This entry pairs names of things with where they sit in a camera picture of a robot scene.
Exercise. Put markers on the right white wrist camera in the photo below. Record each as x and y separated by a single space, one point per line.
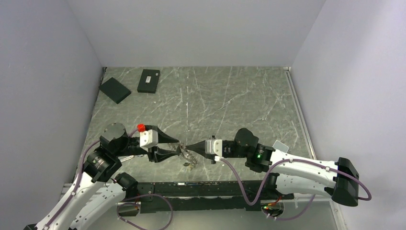
213 148

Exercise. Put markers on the translucent grey plastic card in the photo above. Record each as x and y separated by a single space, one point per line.
278 145

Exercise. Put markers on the black perforated box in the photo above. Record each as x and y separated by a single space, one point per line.
113 89

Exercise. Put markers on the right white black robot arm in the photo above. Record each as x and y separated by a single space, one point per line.
286 173

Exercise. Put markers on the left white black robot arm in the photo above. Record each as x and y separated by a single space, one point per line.
87 198

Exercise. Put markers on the aluminium frame rail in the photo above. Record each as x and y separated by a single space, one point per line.
300 115

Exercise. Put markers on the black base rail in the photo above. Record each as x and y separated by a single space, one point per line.
197 196

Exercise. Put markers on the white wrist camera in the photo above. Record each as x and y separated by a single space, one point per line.
148 136
213 148

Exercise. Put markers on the black flat box with label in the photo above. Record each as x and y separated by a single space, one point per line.
148 81

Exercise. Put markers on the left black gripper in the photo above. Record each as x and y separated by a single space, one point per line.
158 154

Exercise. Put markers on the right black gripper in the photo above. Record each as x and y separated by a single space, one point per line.
199 147

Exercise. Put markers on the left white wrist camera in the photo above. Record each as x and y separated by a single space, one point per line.
148 136

